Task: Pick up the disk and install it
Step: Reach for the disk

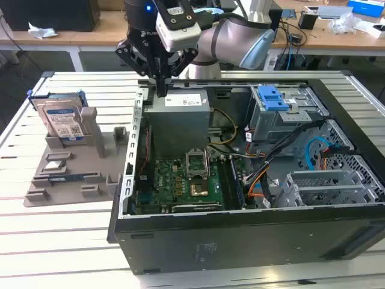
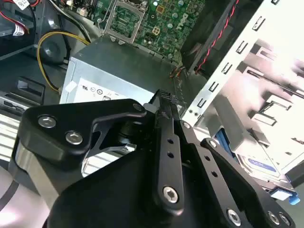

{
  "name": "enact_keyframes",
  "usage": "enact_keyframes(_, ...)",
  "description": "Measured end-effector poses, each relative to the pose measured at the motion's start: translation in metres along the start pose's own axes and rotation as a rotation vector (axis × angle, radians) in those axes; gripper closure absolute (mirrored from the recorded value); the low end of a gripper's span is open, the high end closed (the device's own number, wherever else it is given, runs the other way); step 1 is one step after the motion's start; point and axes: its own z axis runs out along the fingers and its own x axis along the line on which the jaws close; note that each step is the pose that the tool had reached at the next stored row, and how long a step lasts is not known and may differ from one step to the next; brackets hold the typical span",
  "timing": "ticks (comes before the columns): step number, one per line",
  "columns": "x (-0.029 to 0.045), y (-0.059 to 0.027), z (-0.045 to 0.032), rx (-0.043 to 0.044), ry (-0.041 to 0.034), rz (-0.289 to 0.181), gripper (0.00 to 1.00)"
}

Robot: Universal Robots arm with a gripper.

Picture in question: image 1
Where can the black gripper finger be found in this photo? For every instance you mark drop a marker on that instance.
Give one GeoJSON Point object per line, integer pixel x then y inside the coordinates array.
{"type": "Point", "coordinates": [135, 58]}
{"type": "Point", "coordinates": [186, 60]}

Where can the hard disk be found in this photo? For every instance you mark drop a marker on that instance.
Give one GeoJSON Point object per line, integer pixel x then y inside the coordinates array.
{"type": "Point", "coordinates": [60, 120]}

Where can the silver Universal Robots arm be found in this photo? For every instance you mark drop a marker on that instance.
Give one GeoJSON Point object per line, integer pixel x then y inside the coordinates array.
{"type": "Point", "coordinates": [228, 39]}

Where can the silver disk bay cage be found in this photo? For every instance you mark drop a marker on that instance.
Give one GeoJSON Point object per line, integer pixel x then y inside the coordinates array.
{"type": "Point", "coordinates": [319, 177]}

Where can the brown cardboard box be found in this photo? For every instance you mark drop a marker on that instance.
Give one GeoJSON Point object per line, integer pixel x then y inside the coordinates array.
{"type": "Point", "coordinates": [111, 3]}

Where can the grey power supply unit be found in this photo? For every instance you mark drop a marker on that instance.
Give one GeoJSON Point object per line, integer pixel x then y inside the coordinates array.
{"type": "Point", "coordinates": [177, 126]}

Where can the blue plastic cage latch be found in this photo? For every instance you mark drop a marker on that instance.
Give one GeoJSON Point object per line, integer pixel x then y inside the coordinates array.
{"type": "Point", "coordinates": [272, 97]}

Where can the large black box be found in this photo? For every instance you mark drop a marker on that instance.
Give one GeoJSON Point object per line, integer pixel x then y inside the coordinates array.
{"type": "Point", "coordinates": [45, 15]}

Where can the crumpled white paper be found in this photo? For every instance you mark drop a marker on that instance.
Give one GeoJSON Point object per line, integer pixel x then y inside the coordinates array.
{"type": "Point", "coordinates": [42, 31]}

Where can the thin metal locking lever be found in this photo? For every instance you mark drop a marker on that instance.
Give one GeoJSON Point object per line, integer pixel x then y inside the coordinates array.
{"type": "Point", "coordinates": [207, 162]}

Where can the silver optical drive cage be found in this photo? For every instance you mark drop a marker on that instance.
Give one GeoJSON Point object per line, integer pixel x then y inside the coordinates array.
{"type": "Point", "coordinates": [270, 123]}

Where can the small black device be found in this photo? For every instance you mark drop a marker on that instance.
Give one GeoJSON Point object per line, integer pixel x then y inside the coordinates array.
{"type": "Point", "coordinates": [296, 38]}

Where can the grey-brown parts rack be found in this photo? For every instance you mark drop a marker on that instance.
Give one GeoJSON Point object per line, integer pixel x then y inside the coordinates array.
{"type": "Point", "coordinates": [78, 162]}

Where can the green motherboard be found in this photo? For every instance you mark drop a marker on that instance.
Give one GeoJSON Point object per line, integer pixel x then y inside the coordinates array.
{"type": "Point", "coordinates": [168, 180]}

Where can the small black open box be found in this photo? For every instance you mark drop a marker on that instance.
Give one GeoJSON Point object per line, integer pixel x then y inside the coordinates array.
{"type": "Point", "coordinates": [307, 21]}

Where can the CPU socket with gold pins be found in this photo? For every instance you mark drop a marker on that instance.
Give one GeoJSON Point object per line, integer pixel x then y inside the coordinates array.
{"type": "Point", "coordinates": [199, 188]}

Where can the black empty RAM slot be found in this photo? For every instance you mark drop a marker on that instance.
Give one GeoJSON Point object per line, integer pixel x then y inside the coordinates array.
{"type": "Point", "coordinates": [225, 183]}

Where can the silver CPU chip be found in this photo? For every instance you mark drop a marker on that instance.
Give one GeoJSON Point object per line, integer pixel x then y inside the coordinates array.
{"type": "Point", "coordinates": [55, 165]}

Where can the installed RAM stick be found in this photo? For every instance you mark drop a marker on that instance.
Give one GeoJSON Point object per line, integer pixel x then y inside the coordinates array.
{"type": "Point", "coordinates": [238, 186]}

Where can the dark RAM stick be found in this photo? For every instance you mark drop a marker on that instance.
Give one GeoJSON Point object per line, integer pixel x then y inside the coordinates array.
{"type": "Point", "coordinates": [66, 178]}

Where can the black graphics card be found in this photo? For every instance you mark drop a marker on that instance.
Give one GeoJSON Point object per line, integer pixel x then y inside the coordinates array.
{"type": "Point", "coordinates": [195, 208]}

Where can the crumpled clear plastic bag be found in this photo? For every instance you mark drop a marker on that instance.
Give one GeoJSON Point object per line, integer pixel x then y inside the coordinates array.
{"type": "Point", "coordinates": [343, 24]}

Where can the blue cardboard box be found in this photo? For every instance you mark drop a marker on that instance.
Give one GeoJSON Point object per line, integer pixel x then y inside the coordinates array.
{"type": "Point", "coordinates": [364, 6]}

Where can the black open PC case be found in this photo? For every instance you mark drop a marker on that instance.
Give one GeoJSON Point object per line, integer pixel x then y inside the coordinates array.
{"type": "Point", "coordinates": [240, 241]}

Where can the white box with black inside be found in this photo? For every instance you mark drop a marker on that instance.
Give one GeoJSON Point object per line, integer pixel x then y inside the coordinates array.
{"type": "Point", "coordinates": [376, 31]}

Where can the silver white wrist camera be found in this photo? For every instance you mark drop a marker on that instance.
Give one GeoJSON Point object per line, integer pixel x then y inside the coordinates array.
{"type": "Point", "coordinates": [180, 33]}

